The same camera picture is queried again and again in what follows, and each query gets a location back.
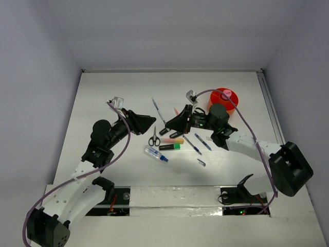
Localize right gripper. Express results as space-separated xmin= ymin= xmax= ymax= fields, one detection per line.
xmin=165 ymin=104 xmax=217 ymax=134

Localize blue gel pen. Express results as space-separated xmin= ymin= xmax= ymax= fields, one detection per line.
xmin=194 ymin=133 xmax=212 ymax=151
xmin=151 ymin=98 xmax=167 ymax=125

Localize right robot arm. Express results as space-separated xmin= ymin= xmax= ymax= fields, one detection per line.
xmin=166 ymin=104 xmax=314 ymax=202

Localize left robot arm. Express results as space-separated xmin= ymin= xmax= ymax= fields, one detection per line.
xmin=22 ymin=109 xmax=156 ymax=246

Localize purple cap highlighter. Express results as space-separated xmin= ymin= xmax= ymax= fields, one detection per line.
xmin=169 ymin=132 xmax=181 ymax=139

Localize orange cap highlighter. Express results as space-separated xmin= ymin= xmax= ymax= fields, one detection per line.
xmin=159 ymin=128 xmax=170 ymax=136

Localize green cap highlighter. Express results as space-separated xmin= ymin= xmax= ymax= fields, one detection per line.
xmin=159 ymin=144 xmax=180 ymax=151

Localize yellow cap translucent highlighter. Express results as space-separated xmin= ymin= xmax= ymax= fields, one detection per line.
xmin=160 ymin=138 xmax=185 ymax=144

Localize blue grip ballpoint pen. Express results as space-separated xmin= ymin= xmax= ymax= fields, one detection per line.
xmin=182 ymin=135 xmax=202 ymax=155

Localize blue cap glue bottle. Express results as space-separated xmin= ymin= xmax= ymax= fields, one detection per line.
xmin=144 ymin=145 xmax=169 ymax=163

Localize orange round organizer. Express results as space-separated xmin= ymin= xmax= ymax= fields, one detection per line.
xmin=208 ymin=87 xmax=239 ymax=115

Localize blue pen cap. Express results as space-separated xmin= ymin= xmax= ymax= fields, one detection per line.
xmin=197 ymin=159 xmax=206 ymax=167

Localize black handled scissors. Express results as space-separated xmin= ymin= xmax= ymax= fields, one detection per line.
xmin=148 ymin=126 xmax=161 ymax=147

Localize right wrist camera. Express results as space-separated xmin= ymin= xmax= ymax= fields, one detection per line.
xmin=186 ymin=90 xmax=198 ymax=105

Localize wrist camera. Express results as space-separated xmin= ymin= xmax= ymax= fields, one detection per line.
xmin=106 ymin=97 xmax=124 ymax=111
xmin=186 ymin=90 xmax=198 ymax=105

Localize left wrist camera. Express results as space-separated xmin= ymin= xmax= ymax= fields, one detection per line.
xmin=106 ymin=97 xmax=124 ymax=111

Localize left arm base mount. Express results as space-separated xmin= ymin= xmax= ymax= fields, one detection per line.
xmin=86 ymin=187 xmax=131 ymax=216

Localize aluminium side rail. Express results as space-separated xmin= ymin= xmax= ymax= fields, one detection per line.
xmin=256 ymin=68 xmax=299 ymax=183

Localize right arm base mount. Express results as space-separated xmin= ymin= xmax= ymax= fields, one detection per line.
xmin=217 ymin=174 xmax=268 ymax=216

